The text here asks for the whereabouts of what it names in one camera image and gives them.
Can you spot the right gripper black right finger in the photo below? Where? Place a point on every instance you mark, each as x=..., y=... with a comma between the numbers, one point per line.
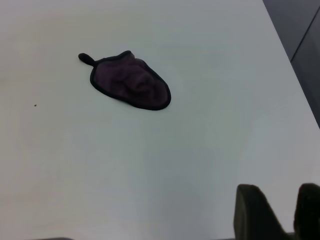
x=308, y=215

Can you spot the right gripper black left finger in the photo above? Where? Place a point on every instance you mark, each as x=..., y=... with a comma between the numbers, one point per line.
x=255, y=217

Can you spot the purple cloth with black trim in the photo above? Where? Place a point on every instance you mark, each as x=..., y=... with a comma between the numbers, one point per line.
x=130, y=82

